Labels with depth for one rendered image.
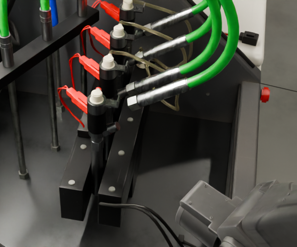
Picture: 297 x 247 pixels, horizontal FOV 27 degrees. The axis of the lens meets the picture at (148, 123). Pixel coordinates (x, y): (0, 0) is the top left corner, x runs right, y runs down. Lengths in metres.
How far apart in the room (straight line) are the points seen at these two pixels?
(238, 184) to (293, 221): 0.50
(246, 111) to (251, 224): 0.59
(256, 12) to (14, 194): 0.64
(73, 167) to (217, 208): 0.36
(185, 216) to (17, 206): 0.49
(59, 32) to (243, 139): 0.37
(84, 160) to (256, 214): 0.47
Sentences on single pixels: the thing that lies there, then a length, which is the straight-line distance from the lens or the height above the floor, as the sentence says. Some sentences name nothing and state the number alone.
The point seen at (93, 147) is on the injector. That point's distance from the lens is 0.94.
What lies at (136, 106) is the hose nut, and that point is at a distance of 0.86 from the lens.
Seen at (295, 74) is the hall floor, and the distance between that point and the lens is 2.82.
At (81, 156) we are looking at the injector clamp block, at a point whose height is 0.98.
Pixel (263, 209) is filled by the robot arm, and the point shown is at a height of 1.28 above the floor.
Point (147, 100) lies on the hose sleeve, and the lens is 0.85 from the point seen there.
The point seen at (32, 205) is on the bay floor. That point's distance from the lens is 1.14.
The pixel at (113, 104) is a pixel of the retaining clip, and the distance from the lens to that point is 0.88.
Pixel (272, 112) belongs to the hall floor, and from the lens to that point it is 2.60.
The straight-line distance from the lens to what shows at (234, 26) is 0.76.
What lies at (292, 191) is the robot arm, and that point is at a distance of 0.57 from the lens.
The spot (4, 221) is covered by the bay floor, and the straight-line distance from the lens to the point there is 1.12.
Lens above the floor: 1.73
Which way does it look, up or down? 45 degrees down
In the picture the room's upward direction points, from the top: 4 degrees clockwise
